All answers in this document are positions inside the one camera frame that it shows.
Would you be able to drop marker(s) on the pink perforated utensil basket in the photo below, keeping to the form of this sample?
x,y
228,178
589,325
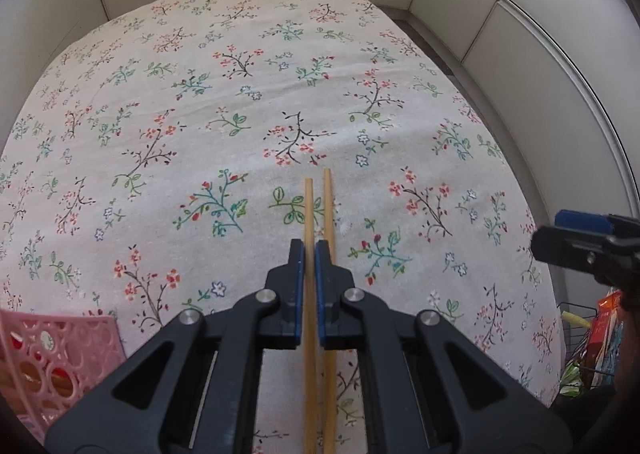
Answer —
x,y
49,362

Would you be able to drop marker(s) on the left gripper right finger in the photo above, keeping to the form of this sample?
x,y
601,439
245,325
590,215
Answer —
x,y
425,387

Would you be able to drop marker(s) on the white kitchen cabinets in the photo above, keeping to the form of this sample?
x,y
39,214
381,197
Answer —
x,y
559,80

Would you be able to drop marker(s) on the wooden chopstick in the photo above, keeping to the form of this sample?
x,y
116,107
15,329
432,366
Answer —
x,y
330,364
311,405

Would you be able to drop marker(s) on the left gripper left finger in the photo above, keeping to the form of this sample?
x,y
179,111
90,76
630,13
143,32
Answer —
x,y
193,387

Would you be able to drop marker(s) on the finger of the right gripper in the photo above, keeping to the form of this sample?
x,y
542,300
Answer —
x,y
583,222

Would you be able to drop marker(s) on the floral tablecloth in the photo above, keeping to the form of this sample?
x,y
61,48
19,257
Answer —
x,y
159,165

